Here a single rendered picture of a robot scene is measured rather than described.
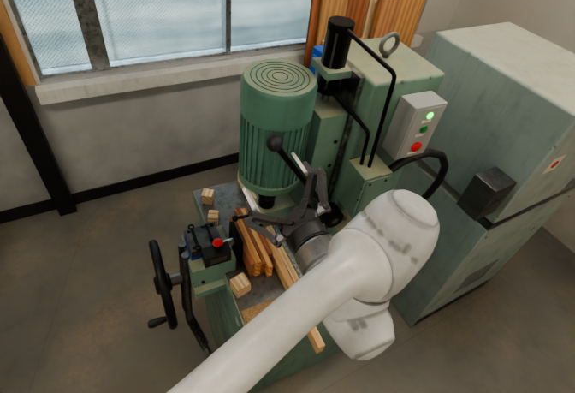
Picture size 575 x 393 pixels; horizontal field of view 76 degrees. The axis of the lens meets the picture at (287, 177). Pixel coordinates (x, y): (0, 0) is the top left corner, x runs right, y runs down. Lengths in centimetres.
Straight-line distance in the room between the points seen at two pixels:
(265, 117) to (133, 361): 154
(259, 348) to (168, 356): 162
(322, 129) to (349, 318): 48
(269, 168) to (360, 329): 46
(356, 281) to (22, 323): 204
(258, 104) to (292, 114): 8
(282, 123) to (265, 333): 50
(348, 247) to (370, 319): 16
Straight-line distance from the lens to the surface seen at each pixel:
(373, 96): 88
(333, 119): 91
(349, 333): 61
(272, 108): 80
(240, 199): 137
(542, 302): 283
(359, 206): 101
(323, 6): 231
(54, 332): 226
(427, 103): 94
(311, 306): 45
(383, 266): 49
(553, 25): 300
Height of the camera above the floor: 192
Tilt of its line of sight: 44 degrees down
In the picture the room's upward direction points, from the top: 9 degrees clockwise
